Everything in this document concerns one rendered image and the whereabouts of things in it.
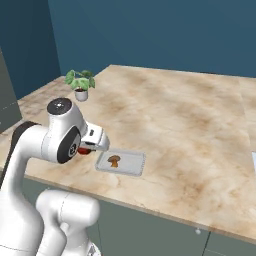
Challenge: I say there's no green plant in white pot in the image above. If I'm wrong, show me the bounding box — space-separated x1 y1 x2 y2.
64 69 97 102

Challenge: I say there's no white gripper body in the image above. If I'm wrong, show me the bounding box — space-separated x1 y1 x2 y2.
81 129 111 153

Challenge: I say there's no grey fridge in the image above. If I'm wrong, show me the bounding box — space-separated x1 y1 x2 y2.
0 49 23 135

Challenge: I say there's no brown mushroom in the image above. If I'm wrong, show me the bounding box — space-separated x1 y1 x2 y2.
106 154 122 169

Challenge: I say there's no grey tupperware container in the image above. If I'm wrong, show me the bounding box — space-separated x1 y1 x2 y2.
94 148 147 177

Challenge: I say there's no red bell pepper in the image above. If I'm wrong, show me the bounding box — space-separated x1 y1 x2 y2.
77 146 92 157

